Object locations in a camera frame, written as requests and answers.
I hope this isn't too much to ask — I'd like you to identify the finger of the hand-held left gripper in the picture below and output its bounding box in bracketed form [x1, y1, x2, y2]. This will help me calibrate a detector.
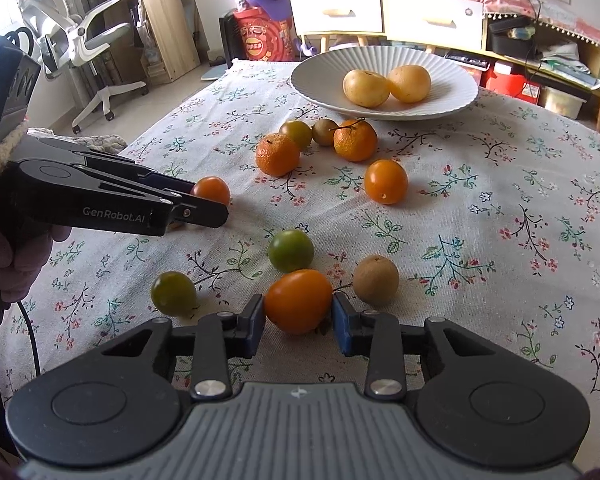
[72, 160, 230, 231]
[40, 137, 201, 198]

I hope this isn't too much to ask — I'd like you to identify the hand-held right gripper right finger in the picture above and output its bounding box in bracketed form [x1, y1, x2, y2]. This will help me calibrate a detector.
[331, 294, 501, 402]

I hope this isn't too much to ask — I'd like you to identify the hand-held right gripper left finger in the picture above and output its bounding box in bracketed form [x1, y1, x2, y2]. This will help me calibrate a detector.
[100, 294, 267, 402]

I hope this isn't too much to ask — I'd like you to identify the small orange tomato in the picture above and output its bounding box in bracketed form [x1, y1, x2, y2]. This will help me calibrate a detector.
[190, 176, 231, 207]

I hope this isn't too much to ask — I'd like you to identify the large orange tomato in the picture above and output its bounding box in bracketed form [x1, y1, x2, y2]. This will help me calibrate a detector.
[263, 269, 334, 336]

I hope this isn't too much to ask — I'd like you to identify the large brown kiwi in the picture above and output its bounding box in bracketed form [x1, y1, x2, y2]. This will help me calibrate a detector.
[352, 254, 400, 306]

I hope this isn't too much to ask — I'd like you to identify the bright green tomato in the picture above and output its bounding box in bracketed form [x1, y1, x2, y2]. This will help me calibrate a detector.
[267, 229, 315, 274]

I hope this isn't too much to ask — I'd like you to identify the dark green tomato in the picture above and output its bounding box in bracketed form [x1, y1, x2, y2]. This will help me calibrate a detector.
[150, 271, 199, 318]

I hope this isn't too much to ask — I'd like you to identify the stemless tangerine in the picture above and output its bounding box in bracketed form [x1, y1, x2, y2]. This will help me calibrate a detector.
[255, 132, 301, 178]

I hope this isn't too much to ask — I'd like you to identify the green and orange tomato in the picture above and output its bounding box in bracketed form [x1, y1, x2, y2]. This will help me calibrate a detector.
[279, 119, 313, 151]

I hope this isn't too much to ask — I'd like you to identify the small brown kiwi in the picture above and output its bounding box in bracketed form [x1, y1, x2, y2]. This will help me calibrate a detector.
[312, 118, 340, 147]

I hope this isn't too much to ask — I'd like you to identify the round orange tomato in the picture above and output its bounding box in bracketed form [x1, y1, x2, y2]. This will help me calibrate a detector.
[364, 159, 409, 206]

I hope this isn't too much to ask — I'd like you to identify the tangerine with stem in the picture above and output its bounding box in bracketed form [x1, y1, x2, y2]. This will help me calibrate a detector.
[330, 117, 379, 163]

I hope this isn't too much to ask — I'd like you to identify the white ribbed plate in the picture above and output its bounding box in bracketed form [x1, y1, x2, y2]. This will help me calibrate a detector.
[290, 46, 479, 121]

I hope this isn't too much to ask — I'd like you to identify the person's left hand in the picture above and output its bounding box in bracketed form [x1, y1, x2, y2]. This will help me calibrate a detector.
[0, 205, 67, 308]

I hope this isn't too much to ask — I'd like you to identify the floral tablecloth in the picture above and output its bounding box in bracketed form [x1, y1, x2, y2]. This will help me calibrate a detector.
[0, 57, 600, 461]

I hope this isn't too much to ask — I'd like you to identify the black flat panel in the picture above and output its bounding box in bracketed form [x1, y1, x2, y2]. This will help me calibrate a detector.
[219, 10, 241, 68]

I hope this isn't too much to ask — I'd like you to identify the wooden desk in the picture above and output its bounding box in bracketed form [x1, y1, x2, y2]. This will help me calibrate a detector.
[139, 0, 202, 84]

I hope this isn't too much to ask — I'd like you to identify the white office chair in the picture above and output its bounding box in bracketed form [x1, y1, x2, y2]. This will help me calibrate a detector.
[17, 0, 148, 133]

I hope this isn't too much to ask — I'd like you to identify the yellow pear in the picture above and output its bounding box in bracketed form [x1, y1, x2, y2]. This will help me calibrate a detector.
[342, 69, 392, 109]
[387, 64, 432, 104]

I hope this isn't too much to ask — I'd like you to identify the clear storage box dark lid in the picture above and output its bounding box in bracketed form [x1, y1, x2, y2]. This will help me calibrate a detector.
[445, 49, 491, 73]

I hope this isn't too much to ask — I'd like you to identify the red storage box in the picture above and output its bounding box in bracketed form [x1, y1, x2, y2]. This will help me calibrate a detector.
[482, 60, 541, 106]

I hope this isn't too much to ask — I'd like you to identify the black box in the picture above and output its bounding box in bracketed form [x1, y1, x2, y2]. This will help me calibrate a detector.
[489, 14, 537, 56]

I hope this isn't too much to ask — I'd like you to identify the stack of papers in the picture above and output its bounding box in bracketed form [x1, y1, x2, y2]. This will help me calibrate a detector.
[539, 40, 600, 90]

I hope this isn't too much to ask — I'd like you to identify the low wooden cabinet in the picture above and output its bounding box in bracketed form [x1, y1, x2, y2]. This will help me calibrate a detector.
[480, 10, 600, 133]

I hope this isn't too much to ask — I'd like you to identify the pink fringed cloth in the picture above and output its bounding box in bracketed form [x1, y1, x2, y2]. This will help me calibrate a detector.
[450, 0, 600, 58]

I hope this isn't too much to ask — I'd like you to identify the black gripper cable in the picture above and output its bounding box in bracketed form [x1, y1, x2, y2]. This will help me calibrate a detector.
[16, 300, 43, 378]

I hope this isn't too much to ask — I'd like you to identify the white drawer with wooden handle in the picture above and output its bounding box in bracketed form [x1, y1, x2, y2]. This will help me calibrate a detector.
[384, 0, 485, 51]
[291, 0, 384, 35]

